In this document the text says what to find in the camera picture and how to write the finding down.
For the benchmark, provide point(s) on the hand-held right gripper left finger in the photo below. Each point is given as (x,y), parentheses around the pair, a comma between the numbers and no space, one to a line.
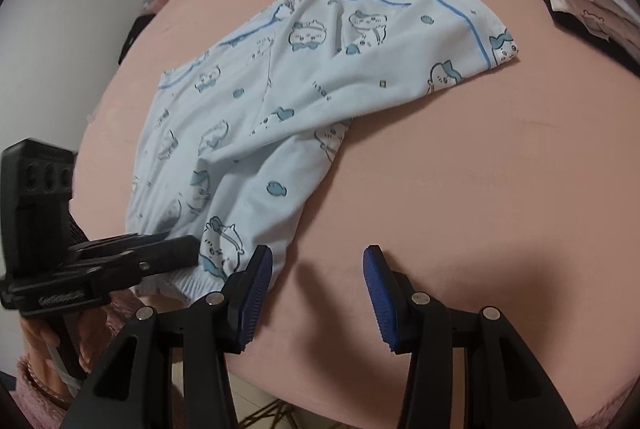
(255,294)

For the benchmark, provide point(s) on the person's left forearm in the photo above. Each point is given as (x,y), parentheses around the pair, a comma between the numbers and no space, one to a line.
(45,411)

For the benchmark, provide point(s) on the pink bed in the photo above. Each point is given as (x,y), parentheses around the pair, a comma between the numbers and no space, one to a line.
(450,184)

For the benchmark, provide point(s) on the person's left hand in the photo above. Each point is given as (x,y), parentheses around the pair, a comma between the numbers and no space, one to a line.
(90,339)

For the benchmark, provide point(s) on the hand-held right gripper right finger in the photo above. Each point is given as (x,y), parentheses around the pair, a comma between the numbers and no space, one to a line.
(382,299)

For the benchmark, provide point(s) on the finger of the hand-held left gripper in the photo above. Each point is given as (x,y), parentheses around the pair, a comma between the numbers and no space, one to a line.
(170,256)
(120,245)

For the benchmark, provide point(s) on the light blue printed pajama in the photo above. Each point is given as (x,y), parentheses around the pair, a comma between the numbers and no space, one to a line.
(300,99)

